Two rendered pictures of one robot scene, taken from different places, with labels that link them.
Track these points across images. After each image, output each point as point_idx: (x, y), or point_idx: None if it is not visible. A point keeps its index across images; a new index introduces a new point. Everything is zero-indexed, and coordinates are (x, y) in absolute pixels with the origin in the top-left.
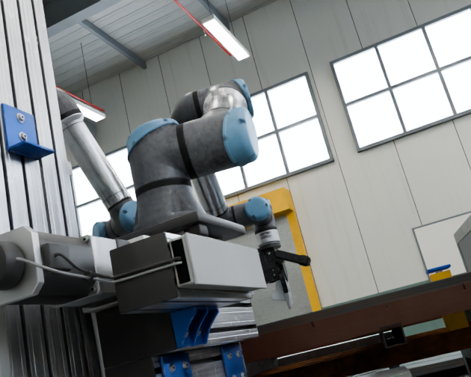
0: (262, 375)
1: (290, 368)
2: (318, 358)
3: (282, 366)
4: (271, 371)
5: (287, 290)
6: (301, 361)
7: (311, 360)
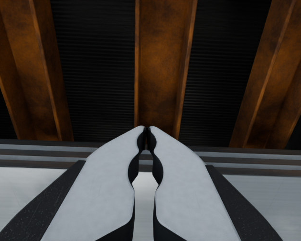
0: (250, 132)
1: (265, 87)
2: (42, 44)
3: (57, 121)
4: (179, 126)
5: (217, 173)
6: (2, 86)
7: (46, 60)
